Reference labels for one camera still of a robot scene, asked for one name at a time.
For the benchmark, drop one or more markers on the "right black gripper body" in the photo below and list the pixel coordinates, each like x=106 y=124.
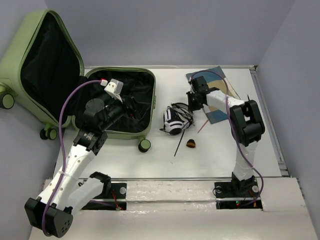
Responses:
x=194 y=104

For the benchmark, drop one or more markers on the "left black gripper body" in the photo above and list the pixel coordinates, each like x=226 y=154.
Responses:
x=117 y=109

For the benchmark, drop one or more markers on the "black and white headphones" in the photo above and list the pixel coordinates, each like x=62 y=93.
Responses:
x=177 y=118

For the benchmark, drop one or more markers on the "red thin stick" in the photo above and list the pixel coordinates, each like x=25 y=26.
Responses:
x=203 y=126

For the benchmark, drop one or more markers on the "long black stick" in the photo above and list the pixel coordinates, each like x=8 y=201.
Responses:
x=179 y=143

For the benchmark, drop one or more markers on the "small orange black object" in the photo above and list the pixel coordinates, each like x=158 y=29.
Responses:
x=191 y=143

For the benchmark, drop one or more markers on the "green hard-shell suitcase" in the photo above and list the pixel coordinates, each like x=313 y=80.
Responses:
x=43 y=71

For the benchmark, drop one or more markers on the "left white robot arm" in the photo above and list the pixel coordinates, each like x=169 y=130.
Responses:
x=55 y=207

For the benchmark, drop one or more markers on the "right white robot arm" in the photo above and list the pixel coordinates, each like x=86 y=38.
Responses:
x=247 y=127

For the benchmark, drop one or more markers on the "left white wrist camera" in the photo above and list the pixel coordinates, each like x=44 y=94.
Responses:
x=114 y=88

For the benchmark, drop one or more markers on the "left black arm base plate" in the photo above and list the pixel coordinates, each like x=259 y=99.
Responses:
x=114 y=200

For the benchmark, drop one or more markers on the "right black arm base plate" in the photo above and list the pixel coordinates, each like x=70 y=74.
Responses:
x=230 y=199

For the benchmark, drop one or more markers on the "metal table edge rail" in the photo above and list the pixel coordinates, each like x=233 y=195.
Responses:
x=270 y=127

